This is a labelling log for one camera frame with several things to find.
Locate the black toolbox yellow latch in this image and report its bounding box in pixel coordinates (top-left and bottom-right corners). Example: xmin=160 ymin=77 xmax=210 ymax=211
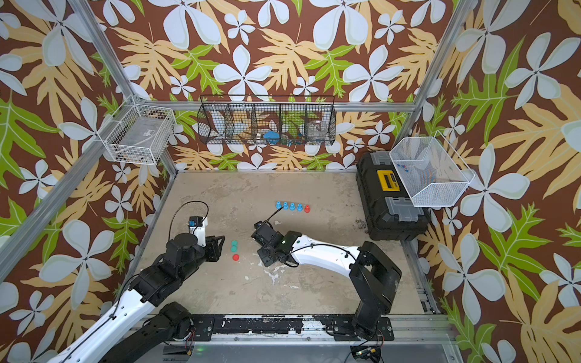
xmin=356 ymin=151 xmax=430 ymax=240

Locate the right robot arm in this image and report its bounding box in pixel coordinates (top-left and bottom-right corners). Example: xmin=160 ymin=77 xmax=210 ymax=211
xmin=251 ymin=220 xmax=402 ymax=340

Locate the aluminium frame post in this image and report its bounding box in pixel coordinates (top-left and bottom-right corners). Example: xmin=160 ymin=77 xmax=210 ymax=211
xmin=394 ymin=0 xmax=478 ymax=145
xmin=70 ymin=1 xmax=177 ymax=177

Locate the white wire basket right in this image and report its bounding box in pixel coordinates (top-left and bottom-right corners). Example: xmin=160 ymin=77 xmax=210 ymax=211
xmin=390 ymin=136 xmax=476 ymax=209

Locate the aluminium frame post back left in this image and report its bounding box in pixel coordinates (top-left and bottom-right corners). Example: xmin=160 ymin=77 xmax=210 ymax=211
xmin=70 ymin=1 xmax=177 ymax=177

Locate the white wire basket left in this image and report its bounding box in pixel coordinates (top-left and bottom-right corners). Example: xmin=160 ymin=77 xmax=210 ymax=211
xmin=98 ymin=96 xmax=176 ymax=166

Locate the aluminium frame post back right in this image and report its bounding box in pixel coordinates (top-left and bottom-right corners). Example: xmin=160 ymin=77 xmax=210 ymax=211
xmin=394 ymin=0 xmax=478 ymax=145

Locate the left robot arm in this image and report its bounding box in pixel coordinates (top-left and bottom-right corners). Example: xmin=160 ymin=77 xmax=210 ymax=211
xmin=49 ymin=233 xmax=225 ymax=362

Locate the blue object in basket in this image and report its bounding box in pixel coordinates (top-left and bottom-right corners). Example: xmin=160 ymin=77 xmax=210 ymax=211
xmin=263 ymin=131 xmax=281 ymax=144

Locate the white wire basket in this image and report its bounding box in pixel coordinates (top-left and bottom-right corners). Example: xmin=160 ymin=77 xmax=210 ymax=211
xmin=98 ymin=96 xmax=176 ymax=166
xmin=390 ymin=136 xmax=476 ymax=209

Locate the black wire basket back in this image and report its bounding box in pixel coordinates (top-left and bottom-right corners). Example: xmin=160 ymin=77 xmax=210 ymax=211
xmin=194 ymin=95 xmax=337 ymax=146

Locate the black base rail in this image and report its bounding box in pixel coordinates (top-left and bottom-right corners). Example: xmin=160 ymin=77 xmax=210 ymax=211
xmin=191 ymin=314 xmax=367 ymax=342

